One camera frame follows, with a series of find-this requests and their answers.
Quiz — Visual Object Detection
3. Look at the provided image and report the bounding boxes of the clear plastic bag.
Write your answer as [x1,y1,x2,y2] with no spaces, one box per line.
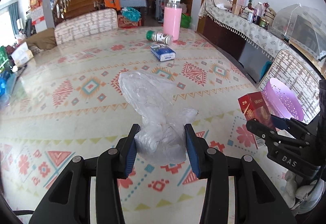
[118,70,199,163]

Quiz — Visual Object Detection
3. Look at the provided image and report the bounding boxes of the pink bottle with clear lid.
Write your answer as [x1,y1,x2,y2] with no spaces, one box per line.
[163,0,182,41]

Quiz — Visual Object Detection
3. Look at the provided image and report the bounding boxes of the dark red cigarette box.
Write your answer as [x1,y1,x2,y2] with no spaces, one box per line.
[238,92,277,149]

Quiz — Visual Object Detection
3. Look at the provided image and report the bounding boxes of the spice jar with green cap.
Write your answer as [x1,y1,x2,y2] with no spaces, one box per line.
[146,31,174,44]

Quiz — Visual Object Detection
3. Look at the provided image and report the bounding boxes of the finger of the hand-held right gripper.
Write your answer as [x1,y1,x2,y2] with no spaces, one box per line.
[246,120,306,149]
[271,114,316,141]

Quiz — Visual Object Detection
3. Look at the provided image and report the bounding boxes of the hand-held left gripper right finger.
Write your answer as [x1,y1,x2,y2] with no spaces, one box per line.
[184,123,297,224]

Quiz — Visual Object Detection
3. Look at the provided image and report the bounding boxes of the teal bag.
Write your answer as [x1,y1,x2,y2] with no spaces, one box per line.
[121,7,142,23]

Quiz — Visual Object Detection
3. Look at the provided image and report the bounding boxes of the blue cigarette box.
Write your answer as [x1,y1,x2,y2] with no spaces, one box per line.
[150,44,176,62]

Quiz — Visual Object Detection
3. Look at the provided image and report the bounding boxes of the dark bottle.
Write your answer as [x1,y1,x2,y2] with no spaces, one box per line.
[253,2,263,23]

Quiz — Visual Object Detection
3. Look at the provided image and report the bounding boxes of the clear mesh food cover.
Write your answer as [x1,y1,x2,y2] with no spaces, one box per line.
[271,3,326,62]

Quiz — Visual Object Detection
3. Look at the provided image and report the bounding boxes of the red wall calendar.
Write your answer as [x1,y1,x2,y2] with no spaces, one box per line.
[29,0,44,26]

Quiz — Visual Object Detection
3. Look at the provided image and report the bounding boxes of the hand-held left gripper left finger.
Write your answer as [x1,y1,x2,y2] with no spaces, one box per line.
[29,123,140,224]

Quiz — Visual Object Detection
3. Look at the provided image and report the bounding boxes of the chair with brown-checked cover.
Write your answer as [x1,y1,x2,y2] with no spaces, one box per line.
[256,49,322,125]
[54,8,119,45]

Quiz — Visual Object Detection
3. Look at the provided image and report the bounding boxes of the dark wooden sideboard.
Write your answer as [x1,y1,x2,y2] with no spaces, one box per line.
[202,16,270,82]

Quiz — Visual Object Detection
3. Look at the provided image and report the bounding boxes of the leaf-print fringed cloth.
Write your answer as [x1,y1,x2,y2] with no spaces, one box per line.
[199,0,293,58]

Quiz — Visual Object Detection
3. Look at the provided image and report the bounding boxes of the person's right hand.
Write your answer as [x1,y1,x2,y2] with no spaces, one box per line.
[283,170,323,214]

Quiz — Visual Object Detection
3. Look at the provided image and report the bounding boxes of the patterned tablecloth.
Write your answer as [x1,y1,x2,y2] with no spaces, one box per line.
[0,27,291,224]

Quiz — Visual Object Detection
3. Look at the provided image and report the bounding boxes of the red carton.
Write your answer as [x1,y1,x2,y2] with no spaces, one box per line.
[118,16,139,29]

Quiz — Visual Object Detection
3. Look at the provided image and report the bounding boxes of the blue curtain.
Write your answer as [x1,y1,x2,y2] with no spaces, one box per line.
[8,1,21,34]

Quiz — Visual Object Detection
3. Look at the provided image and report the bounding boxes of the metal wire rack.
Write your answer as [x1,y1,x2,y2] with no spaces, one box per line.
[155,0,179,22]

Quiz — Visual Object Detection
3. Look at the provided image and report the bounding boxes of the purple perforated plastic basket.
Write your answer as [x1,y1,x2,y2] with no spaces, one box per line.
[262,78,305,123]

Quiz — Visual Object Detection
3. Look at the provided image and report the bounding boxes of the cardboard box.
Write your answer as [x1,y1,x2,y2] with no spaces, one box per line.
[11,42,34,67]

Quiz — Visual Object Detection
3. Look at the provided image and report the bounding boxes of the black cable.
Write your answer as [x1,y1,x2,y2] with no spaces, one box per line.
[12,209,35,217]

